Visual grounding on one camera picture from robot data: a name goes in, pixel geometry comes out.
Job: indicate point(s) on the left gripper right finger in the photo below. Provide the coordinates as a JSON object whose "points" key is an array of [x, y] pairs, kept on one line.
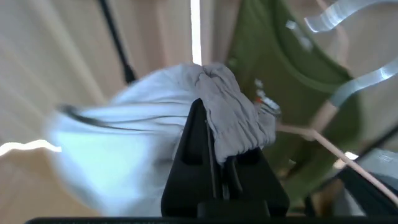
{"points": [[258, 189]]}

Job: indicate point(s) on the green printed T-shirt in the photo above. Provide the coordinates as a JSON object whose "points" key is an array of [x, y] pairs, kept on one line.
{"points": [[286, 77]]}

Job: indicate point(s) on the black clothes rack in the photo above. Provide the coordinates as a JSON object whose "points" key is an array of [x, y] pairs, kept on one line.
{"points": [[119, 46]]}

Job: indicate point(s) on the pale grey shorts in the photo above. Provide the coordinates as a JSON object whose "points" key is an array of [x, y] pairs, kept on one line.
{"points": [[130, 149]]}

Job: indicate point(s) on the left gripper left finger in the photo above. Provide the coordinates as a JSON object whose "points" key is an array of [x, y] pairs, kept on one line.
{"points": [[189, 186]]}

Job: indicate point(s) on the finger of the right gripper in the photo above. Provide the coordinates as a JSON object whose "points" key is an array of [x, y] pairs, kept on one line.
{"points": [[367, 196]]}

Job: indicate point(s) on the beige curtain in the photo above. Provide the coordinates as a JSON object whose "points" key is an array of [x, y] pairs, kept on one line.
{"points": [[62, 46]]}

